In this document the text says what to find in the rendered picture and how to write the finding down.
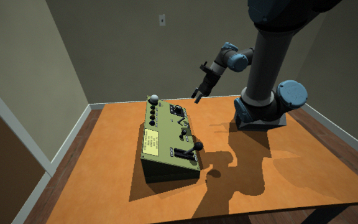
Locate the green control panel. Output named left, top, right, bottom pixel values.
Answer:
left=140, top=95, right=203, bottom=184

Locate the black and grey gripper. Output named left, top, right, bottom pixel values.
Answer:
left=191, top=62, right=225, bottom=104

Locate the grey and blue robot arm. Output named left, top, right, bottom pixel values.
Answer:
left=214, top=0, right=342, bottom=123

